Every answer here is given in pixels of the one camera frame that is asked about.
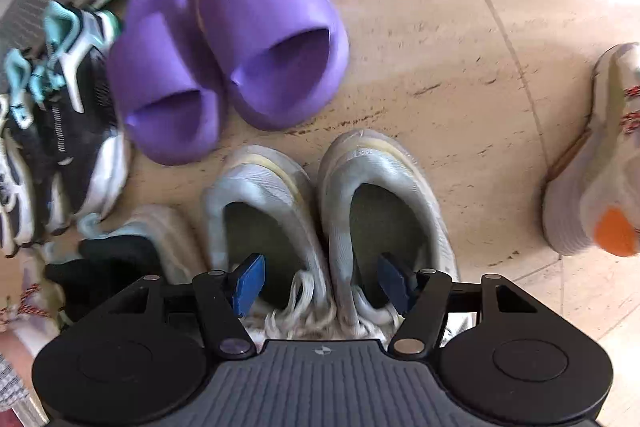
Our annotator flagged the black mesh sneaker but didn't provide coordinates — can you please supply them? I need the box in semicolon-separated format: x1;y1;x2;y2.
42;204;206;325

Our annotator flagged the grey white mesh sneaker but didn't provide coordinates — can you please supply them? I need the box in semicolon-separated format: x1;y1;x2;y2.
317;129;460;343

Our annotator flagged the black teal sneaker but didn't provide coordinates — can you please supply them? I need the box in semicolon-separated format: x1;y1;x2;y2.
1;49;54;258
29;1;131;220

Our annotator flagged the purple slide sandal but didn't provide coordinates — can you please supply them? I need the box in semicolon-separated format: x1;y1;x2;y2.
200;0;349;130
106;0;226;166

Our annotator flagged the worn white sneaker left foot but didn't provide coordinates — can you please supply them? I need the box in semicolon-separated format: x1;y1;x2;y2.
1;248;63;357

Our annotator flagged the worn white sneaker foot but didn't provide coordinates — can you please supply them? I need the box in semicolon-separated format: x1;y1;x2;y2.
1;248;63;357
541;42;639;257

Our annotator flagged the worn white sneaker right foot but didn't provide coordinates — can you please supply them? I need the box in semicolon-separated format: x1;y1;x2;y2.
541;42;639;257

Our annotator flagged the houndstooth trouser leg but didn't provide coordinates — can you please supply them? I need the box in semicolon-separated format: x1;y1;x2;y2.
0;355;29;412

